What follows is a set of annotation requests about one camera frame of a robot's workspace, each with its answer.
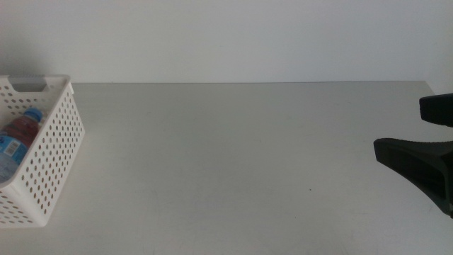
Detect clear water bottle blue label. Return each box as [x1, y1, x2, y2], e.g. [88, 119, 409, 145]
[0, 107, 45, 184]

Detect white perforated plastic basket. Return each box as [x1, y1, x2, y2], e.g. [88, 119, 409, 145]
[0, 74, 86, 228]

